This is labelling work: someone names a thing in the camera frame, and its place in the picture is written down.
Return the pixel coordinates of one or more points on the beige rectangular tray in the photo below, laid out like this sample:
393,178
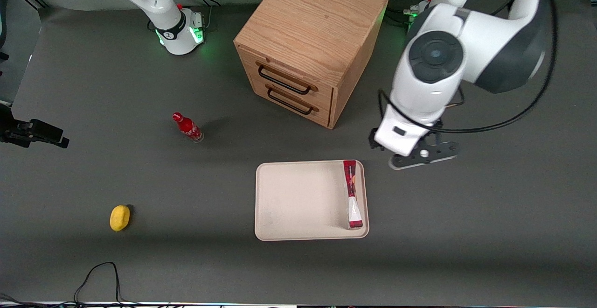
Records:
298,200

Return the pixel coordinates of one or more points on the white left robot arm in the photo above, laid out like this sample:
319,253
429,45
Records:
438,84

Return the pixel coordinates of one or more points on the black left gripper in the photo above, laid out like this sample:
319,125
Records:
372,139

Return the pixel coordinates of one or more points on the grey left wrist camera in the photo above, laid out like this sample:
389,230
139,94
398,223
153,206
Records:
438,151

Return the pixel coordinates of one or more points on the wooden drawer cabinet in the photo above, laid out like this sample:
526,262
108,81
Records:
312,23

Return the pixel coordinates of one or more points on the red soda bottle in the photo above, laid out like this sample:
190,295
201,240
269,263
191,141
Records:
188,127

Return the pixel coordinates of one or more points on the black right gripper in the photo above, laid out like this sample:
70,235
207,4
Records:
6,118

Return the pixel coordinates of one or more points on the yellow lemon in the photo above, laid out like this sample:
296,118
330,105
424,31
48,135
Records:
120,218

